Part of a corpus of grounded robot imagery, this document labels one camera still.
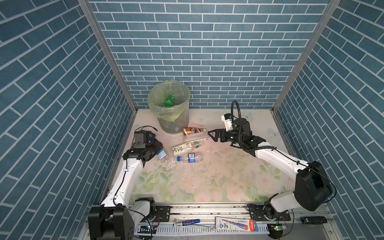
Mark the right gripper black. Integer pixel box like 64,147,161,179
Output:
207,128,243,146

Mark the blue cap bottle blue label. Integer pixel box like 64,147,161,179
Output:
157,149,169,163

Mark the small crushed bottle blue label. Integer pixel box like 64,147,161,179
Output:
177,153,203,164

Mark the green soda bottle yellow cap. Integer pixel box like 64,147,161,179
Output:
164,95,175,108

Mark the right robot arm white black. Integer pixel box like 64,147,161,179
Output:
208,114,336,220

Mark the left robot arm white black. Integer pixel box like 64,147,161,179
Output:
88,128,163,240

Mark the mesh bin with green bag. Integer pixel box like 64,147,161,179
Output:
147,80,191,134

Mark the white tea bottle green label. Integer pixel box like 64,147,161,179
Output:
172,140,205,157

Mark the clear frosted bottle white cap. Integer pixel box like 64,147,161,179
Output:
183,132,208,142

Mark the brown coffee bottle left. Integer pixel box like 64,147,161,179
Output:
183,127,207,136

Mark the blue marker pen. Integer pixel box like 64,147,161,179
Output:
174,219,201,227

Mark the white red toothpaste box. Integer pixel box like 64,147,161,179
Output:
216,217,259,233

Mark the black remote right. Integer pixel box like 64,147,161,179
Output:
300,216,328,225

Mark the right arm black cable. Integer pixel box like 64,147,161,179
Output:
230,100,338,205

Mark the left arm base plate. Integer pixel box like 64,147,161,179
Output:
151,206,171,223

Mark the white slotted cable duct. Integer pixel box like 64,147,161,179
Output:
135,224,270,237

